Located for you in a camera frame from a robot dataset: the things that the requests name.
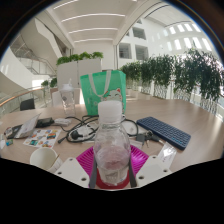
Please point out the black power adapter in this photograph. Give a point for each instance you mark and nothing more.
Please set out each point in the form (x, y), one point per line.
(45, 122)

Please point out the green cat-print tote bag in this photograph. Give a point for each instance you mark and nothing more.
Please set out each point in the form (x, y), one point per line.
(100, 91)

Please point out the dark blue keyboard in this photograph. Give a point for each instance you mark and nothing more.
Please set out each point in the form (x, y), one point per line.
(165, 131)

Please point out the white grid-pattern cup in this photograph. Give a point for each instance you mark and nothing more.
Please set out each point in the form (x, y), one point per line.
(45, 158)

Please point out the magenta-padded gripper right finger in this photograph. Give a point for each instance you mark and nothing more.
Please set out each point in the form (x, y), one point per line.
(153, 170)

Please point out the black chair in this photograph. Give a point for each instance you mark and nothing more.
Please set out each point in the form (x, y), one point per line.
(27, 104)

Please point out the clear plastic water bottle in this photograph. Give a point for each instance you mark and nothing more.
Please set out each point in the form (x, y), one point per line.
(111, 153)

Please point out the black flat case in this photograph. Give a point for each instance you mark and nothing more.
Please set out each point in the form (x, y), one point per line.
(11, 132)

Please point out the white power adapter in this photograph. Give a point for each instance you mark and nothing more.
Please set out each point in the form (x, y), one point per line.
(62, 121)

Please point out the brown planter with bushes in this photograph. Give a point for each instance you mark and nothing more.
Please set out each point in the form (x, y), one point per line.
(50, 83)

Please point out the clear tumbler with lid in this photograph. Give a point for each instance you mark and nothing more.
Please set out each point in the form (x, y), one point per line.
(68, 100)

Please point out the colourful sticker sheet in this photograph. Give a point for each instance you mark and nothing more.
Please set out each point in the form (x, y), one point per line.
(41, 138)

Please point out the white chair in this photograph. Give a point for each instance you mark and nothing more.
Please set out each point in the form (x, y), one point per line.
(56, 99)

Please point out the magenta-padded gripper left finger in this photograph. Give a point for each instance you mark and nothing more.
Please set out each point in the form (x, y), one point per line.
(70, 170)

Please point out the ceiling light strips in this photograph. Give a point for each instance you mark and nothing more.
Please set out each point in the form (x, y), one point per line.
(91, 29)

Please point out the white cabinet topped with plants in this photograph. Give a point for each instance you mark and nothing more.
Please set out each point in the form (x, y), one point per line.
(78, 71)

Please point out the white tissue pack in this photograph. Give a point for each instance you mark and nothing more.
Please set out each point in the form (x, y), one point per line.
(166, 155)

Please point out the white paper packet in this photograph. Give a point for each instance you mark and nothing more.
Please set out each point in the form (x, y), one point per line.
(136, 143)

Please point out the gold spoon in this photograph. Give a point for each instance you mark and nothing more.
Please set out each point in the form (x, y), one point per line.
(55, 159)

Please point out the keys with black fob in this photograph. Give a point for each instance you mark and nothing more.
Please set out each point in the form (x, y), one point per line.
(148, 136)

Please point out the row of green hedge plants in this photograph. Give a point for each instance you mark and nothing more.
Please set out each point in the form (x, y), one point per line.
(173, 76)

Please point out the blue-green marker pen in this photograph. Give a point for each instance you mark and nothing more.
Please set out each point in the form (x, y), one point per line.
(9, 142)

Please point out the glass railing with wooden handrail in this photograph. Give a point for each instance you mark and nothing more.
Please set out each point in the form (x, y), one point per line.
(16, 96)

